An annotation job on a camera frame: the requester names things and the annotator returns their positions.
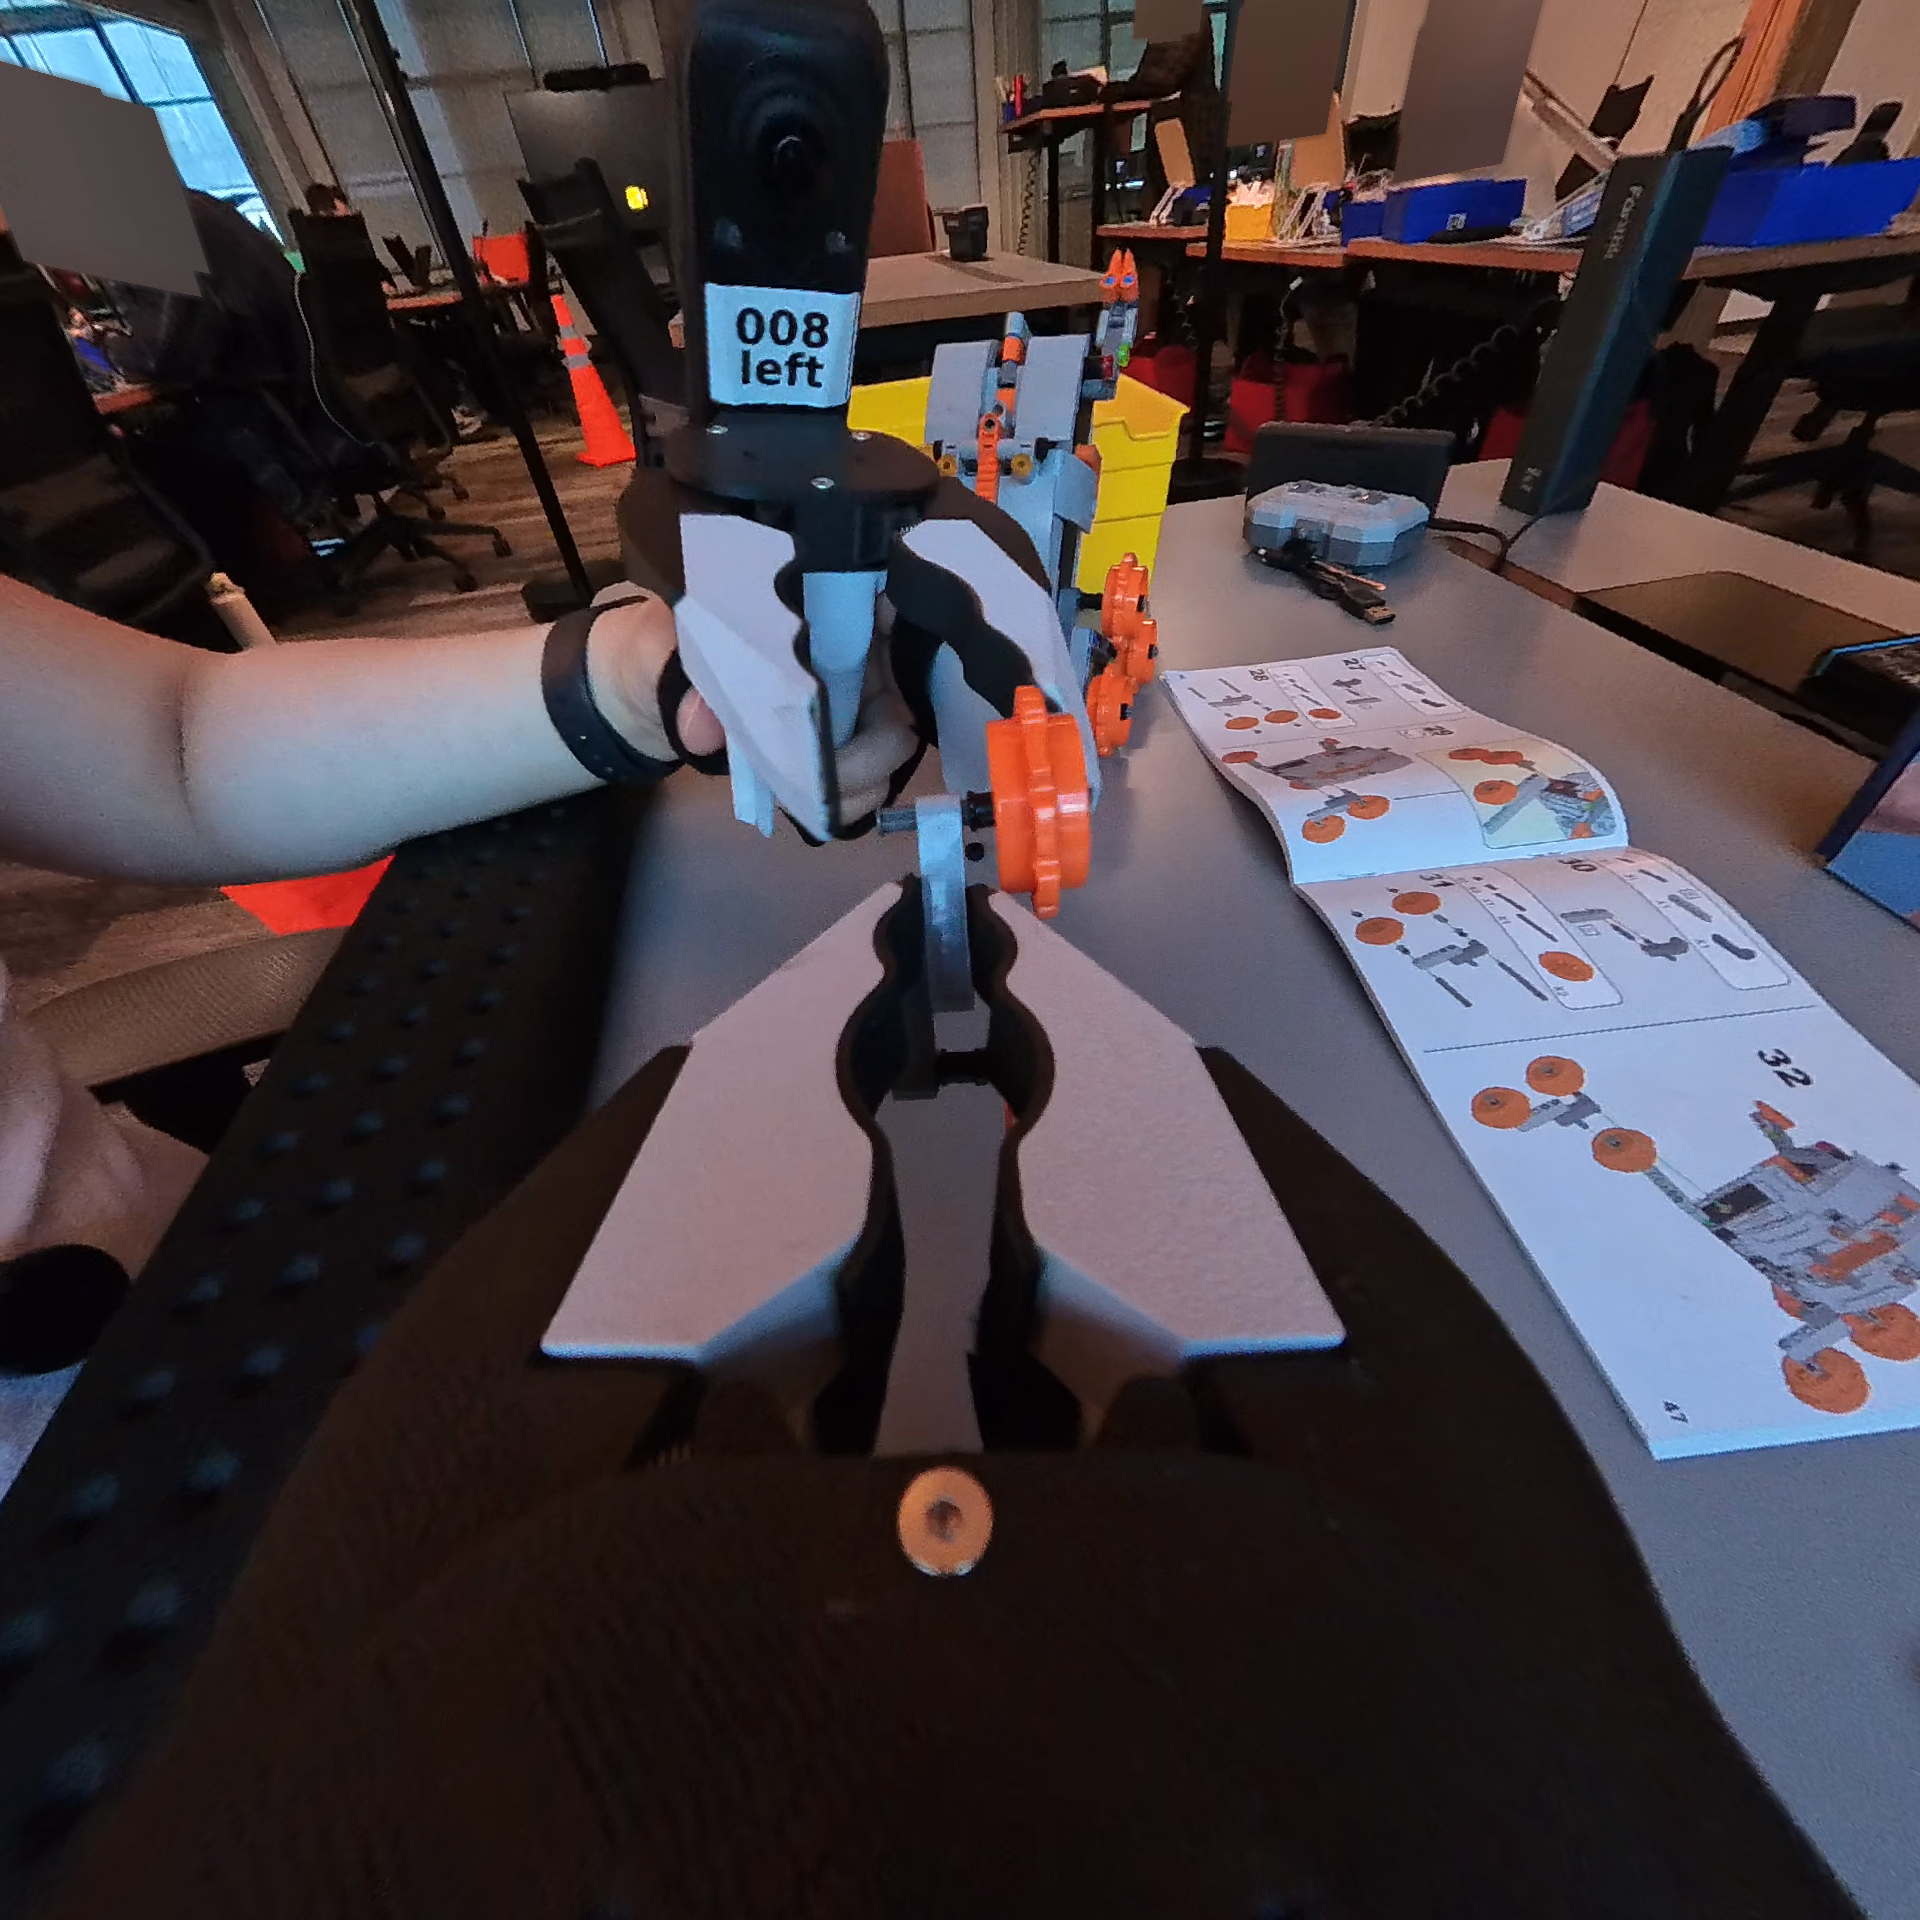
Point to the black monitor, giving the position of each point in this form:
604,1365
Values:
593,136

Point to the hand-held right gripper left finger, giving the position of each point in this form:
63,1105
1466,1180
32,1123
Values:
705,1201

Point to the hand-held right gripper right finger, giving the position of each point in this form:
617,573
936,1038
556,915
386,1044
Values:
1171,1201

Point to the orange floor object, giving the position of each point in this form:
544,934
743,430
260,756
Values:
307,896

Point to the grey toy remote controller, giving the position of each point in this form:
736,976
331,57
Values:
1336,521

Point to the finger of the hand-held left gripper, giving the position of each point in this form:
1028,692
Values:
1003,628
749,661

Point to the person's left forearm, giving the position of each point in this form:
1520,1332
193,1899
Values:
329,750

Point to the person's leg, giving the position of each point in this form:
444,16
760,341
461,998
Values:
76,1108

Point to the blue robot kit box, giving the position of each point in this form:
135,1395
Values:
1881,840

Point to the orange wheel grey beam assembly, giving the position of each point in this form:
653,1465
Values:
1035,796

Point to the black office chair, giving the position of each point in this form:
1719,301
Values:
376,388

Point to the orange traffic cone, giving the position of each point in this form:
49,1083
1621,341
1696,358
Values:
597,397

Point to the black slim computer tower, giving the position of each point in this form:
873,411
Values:
1621,330

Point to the grey orange toy robot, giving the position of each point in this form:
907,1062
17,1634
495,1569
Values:
1035,451

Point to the adjacent grey desk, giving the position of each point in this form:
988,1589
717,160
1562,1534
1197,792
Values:
1681,555

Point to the red bags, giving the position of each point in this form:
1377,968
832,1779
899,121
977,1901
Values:
1259,388

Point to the blue storage bin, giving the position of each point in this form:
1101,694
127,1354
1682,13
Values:
1816,188
1441,211

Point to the black flat power box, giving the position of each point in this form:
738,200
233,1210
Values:
1348,451

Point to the yellow plastic bin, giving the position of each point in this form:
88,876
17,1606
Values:
1140,451

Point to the person's left hand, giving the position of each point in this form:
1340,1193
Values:
639,661

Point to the open white instruction booklet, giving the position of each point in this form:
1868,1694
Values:
1621,1201

